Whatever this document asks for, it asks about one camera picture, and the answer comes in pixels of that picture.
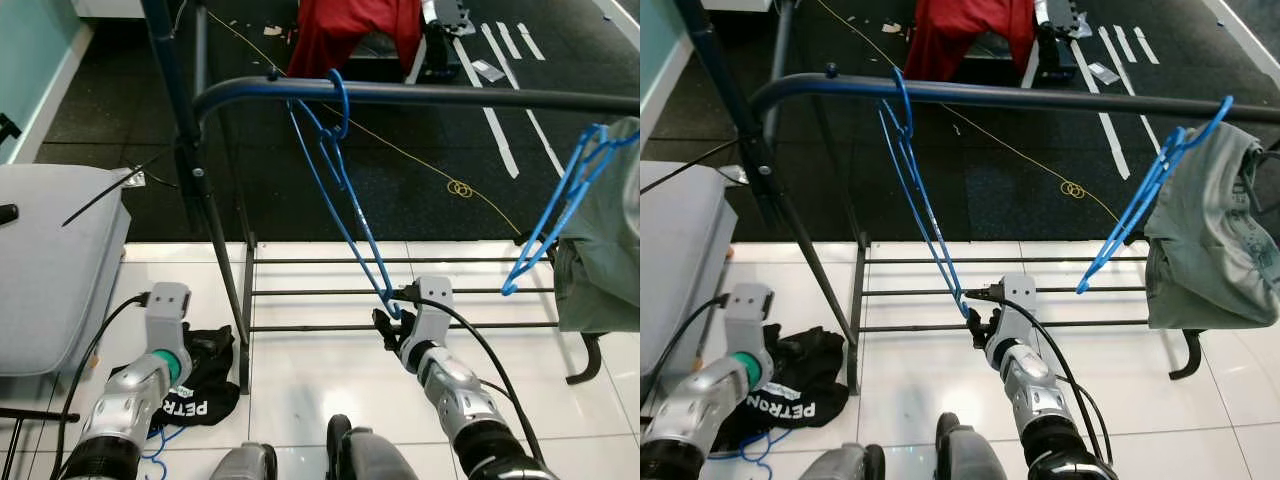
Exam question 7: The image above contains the grey upholstered ottoman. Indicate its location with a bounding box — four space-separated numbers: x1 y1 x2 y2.
640 160 736 379
0 163 131 379

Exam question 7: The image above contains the black stand pole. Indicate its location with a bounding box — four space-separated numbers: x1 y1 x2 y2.
140 0 211 236
675 0 791 236

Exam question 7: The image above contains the black Petronas garment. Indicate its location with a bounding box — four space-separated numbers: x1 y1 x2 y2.
720 325 851 451
105 325 241 431

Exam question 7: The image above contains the robot right leg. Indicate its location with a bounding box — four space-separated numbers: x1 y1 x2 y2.
327 413 421 480
935 412 1011 480

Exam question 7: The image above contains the black metal clothes rack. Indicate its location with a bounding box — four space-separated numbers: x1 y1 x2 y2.
750 70 1280 396
193 75 640 393

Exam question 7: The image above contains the red shirt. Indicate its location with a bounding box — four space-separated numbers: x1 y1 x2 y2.
905 0 1041 81
287 0 423 79

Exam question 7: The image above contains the yellow cord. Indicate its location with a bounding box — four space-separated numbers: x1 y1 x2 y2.
205 10 521 236
815 0 1121 223

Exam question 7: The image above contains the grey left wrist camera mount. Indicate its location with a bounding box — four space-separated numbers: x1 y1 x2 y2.
722 282 776 356
145 282 194 356

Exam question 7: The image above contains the black folding chair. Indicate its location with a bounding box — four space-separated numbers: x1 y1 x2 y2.
0 405 81 480

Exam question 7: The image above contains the robot leg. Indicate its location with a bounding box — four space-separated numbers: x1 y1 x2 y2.
800 443 886 480
935 412 1011 480
327 413 421 480
210 443 279 480

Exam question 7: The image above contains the robot left leg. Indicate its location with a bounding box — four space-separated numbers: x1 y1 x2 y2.
800 443 886 480
210 443 279 480

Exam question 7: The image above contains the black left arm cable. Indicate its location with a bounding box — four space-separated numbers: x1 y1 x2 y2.
45 290 151 480
640 292 736 401

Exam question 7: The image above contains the thin black rod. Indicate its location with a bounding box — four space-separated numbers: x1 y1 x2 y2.
62 150 176 228
640 140 746 196

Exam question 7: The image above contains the blue plastic hanger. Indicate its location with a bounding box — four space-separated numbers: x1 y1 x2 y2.
738 430 791 471
500 122 640 297
287 68 403 321
1077 95 1234 294
140 425 186 480
878 68 969 319

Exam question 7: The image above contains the grey-green garment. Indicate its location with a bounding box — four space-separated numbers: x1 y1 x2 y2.
553 118 640 334
1143 125 1280 331

